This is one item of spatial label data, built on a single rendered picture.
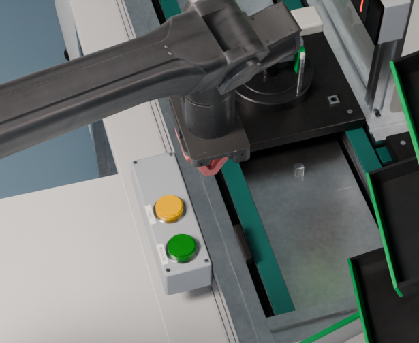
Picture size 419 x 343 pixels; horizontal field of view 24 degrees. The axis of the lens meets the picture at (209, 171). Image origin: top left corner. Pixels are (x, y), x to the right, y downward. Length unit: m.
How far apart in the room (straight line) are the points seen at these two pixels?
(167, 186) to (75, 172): 1.25
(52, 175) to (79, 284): 1.22
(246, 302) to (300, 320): 0.08
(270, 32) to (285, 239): 0.53
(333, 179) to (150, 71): 0.73
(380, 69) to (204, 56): 0.65
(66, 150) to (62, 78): 1.95
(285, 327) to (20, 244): 0.45
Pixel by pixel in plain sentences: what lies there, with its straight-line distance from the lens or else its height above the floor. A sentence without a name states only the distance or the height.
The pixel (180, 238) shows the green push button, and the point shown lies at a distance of 1.40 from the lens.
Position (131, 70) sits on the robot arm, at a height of 1.53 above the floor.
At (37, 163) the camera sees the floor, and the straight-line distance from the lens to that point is 2.74.
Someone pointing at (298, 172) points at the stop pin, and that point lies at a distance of 1.53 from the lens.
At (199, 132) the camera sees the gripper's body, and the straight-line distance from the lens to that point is 1.05.
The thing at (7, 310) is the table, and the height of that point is 0.86.
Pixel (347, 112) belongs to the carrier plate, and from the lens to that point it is 1.56.
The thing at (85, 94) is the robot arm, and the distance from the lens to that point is 0.81.
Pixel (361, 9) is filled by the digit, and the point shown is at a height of 1.19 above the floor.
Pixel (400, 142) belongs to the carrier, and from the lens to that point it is 1.53.
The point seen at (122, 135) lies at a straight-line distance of 1.66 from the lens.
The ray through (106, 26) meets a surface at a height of 0.86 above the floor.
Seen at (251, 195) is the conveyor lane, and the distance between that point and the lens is 1.48.
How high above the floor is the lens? 2.15
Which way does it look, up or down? 53 degrees down
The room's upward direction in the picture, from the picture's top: straight up
